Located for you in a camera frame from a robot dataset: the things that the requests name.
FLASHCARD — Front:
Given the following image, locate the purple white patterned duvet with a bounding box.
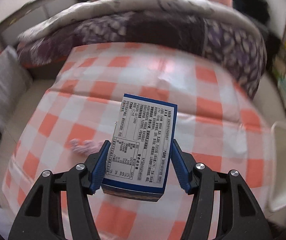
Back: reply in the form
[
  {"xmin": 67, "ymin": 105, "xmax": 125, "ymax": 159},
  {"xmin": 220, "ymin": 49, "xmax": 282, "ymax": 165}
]
[{"xmin": 17, "ymin": 0, "xmax": 267, "ymax": 98}]

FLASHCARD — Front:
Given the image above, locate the pink fuzzy sock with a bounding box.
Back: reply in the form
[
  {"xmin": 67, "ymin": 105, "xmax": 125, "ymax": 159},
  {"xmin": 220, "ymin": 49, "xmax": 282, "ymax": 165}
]
[{"xmin": 69, "ymin": 139, "xmax": 104, "ymax": 156}]

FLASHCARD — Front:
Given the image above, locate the orange white checkered cloth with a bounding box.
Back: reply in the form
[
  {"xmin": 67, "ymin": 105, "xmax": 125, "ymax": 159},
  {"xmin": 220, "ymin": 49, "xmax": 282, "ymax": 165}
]
[{"xmin": 3, "ymin": 43, "xmax": 274, "ymax": 239}]

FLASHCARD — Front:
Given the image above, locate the pile of black clothes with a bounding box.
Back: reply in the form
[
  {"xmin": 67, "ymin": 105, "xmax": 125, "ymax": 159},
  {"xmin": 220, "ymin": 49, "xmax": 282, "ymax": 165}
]
[{"xmin": 232, "ymin": 0, "xmax": 270, "ymax": 25}]

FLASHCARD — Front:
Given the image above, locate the grey padded bed headboard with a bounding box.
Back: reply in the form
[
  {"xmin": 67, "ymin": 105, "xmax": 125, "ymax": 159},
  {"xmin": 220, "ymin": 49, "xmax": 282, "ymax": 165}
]
[{"xmin": 0, "ymin": 0, "xmax": 77, "ymax": 48}]

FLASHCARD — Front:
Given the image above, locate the white plastic trash bin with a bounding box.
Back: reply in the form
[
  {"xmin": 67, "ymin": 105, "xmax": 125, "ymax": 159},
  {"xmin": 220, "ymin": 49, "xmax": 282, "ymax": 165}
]
[{"xmin": 268, "ymin": 121, "xmax": 286, "ymax": 212}]

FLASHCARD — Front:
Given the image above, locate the grey checked cushion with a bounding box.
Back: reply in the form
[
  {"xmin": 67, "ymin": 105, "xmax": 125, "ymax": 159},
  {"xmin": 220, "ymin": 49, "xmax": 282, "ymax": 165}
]
[{"xmin": 0, "ymin": 46, "xmax": 32, "ymax": 132}]

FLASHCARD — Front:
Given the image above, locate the blue white carton box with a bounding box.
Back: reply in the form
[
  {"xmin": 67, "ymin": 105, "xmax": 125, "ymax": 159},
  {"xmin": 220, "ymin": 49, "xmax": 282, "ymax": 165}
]
[{"xmin": 102, "ymin": 94, "xmax": 177, "ymax": 202}]

